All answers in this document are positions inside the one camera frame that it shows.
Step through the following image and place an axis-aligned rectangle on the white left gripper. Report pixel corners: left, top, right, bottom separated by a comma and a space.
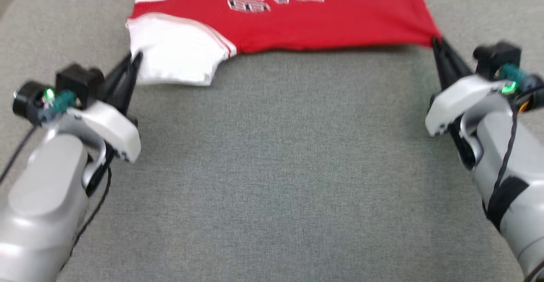
64, 52, 144, 195

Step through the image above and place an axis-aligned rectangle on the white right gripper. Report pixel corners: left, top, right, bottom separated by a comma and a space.
425, 37, 510, 170

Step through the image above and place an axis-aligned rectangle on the red white basketball jersey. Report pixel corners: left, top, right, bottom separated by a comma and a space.
125, 0, 442, 87

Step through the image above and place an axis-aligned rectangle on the teal left camera connector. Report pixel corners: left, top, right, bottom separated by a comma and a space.
40, 88, 81, 121

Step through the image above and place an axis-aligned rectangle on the teal camera connector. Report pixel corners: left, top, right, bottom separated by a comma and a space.
499, 64, 532, 95
40, 88, 81, 121

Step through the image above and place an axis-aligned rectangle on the teal right camera connector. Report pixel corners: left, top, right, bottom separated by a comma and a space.
499, 64, 532, 95

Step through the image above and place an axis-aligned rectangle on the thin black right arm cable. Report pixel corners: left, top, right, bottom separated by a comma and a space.
484, 99, 519, 214

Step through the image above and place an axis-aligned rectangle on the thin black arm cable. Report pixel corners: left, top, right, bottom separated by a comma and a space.
484, 99, 519, 214
55, 167, 113, 274

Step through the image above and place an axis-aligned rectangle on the black left camera cable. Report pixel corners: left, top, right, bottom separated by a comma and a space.
0, 125, 37, 185

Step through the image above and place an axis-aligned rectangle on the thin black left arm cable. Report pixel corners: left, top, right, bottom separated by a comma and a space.
55, 167, 113, 274

